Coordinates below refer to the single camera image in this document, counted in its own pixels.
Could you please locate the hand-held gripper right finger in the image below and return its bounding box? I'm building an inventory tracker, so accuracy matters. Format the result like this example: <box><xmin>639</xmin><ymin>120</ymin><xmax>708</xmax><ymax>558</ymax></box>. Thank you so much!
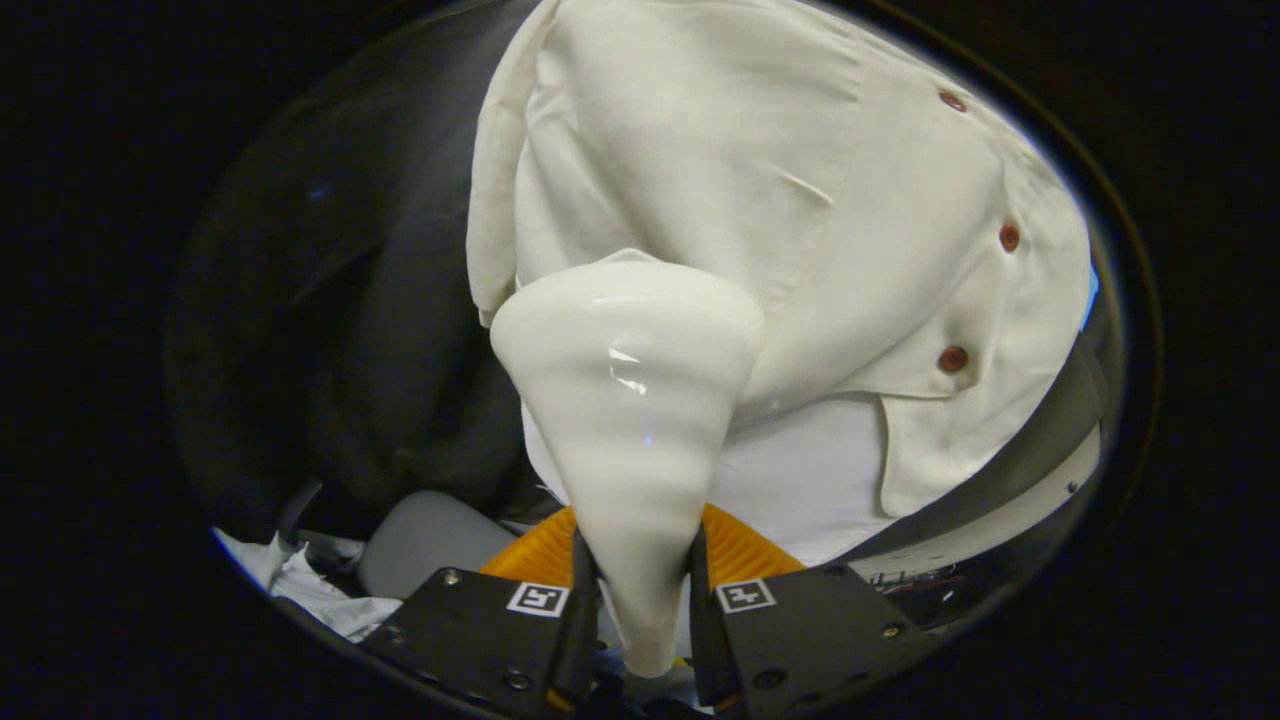
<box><xmin>688</xmin><ymin>503</ymin><xmax>937</xmax><ymax>715</ymax></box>

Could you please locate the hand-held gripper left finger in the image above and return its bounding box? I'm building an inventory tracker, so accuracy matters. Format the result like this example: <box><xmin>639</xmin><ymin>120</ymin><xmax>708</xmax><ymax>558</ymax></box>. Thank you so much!
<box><xmin>360</xmin><ymin>507</ymin><xmax>602</xmax><ymax>717</ymax></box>

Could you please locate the white garment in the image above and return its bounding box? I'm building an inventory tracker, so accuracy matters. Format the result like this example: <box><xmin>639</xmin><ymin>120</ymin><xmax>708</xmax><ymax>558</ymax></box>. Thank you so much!
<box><xmin>520</xmin><ymin>390</ymin><xmax>901</xmax><ymax>571</ymax></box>

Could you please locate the white garment steamer head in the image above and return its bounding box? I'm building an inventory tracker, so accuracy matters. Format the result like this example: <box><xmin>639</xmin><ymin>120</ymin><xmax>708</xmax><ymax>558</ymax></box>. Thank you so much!
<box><xmin>489</xmin><ymin>248</ymin><xmax>768</xmax><ymax>679</ymax></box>

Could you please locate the cream button-up shirt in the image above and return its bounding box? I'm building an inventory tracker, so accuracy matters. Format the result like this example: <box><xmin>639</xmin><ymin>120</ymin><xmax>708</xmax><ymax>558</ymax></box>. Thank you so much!
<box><xmin>465</xmin><ymin>0</ymin><xmax>1097</xmax><ymax>521</ymax></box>

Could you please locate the grey rounded seat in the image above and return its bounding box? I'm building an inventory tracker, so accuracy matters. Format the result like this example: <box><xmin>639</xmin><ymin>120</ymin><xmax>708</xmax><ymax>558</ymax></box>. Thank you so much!
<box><xmin>357</xmin><ymin>490</ymin><xmax>518</xmax><ymax>601</ymax></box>

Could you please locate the crumpled white cloth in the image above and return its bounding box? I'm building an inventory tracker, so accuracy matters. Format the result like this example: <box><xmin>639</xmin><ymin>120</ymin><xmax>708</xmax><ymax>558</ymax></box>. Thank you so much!
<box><xmin>213</xmin><ymin>528</ymin><xmax>403</xmax><ymax>643</ymax></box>

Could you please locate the white cabinet with grey top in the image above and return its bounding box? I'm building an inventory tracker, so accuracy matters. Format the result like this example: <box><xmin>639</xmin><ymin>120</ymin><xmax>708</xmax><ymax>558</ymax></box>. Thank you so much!
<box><xmin>830</xmin><ymin>330</ymin><xmax>1109</xmax><ymax>586</ymax></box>

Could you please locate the black backdrop cloth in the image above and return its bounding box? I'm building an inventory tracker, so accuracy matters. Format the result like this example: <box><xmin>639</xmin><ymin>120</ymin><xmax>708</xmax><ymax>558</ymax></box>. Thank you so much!
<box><xmin>165</xmin><ymin>0</ymin><xmax>546</xmax><ymax>546</ymax></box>

